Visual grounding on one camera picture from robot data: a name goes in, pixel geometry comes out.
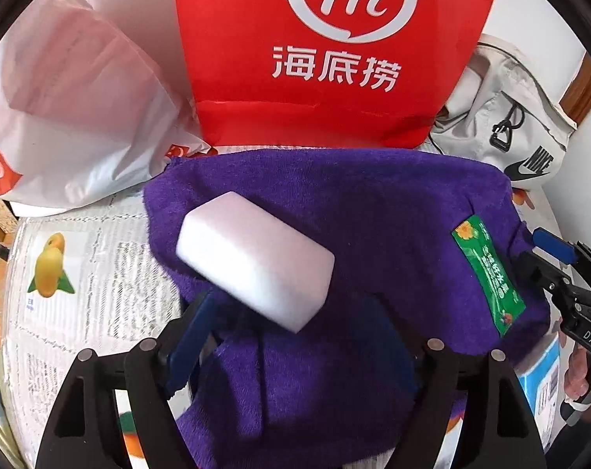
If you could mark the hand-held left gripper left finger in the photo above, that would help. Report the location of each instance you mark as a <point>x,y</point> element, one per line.
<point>194,334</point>

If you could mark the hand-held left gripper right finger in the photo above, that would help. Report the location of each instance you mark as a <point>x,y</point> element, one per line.
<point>379,315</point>

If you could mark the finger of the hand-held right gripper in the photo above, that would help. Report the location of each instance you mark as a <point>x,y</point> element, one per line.
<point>540,268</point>
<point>552,244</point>

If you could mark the white sponge block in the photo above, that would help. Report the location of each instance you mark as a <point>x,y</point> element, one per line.
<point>256,259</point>

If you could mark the purple towel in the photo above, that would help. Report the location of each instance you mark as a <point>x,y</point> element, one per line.
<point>349,215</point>

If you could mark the person's right hand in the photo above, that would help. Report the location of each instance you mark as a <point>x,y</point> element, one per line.
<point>575,373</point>

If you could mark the green sachet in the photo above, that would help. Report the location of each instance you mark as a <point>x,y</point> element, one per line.
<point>486,273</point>

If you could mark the blue cardboard box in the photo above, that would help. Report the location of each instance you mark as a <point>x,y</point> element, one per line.
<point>540,386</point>

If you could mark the fruit printed tablecloth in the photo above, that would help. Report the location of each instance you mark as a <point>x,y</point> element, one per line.
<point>105,264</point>

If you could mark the grey sling bag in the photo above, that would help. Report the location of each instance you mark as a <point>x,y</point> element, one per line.
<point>476,107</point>

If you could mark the white plastic shopping bag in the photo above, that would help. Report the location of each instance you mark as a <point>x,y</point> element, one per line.
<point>80,107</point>

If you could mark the red paper bag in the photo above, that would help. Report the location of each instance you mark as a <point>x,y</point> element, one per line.
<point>227,34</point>

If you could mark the wooden door frame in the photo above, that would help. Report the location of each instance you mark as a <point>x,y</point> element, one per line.
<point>576,93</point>

